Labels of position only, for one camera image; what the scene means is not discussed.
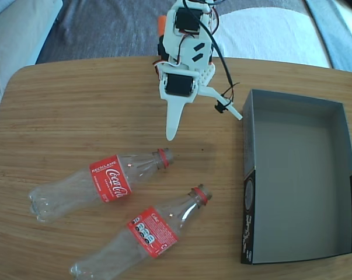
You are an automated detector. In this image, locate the clear bottle Coca-Cola script label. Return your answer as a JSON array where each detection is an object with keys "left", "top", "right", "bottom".
[{"left": 28, "top": 148, "right": 176, "bottom": 224}]

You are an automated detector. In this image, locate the clear bottle nutrition seals label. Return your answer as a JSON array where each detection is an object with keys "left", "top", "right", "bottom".
[{"left": 69, "top": 183, "right": 213, "bottom": 280}]

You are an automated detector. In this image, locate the grey cardboard box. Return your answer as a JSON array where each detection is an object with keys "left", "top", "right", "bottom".
[{"left": 239, "top": 89, "right": 352, "bottom": 265}]

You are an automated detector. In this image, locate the orange and black clamp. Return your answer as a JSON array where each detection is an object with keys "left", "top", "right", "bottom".
[{"left": 156, "top": 15, "right": 172, "bottom": 64}]

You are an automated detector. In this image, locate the dark grey rug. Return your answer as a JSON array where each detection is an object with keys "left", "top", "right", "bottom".
[{"left": 35, "top": 0, "right": 311, "bottom": 65}]

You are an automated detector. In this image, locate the white cloth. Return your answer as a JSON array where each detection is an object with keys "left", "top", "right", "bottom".
[{"left": 213, "top": 7, "right": 331, "bottom": 69}]

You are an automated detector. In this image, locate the blue-grey fabric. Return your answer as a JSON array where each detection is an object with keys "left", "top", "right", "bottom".
[{"left": 305, "top": 0, "right": 352, "bottom": 74}]

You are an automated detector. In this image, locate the flat white camera mount plate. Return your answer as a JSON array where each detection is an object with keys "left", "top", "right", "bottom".
[{"left": 198, "top": 86, "right": 243, "bottom": 121}]

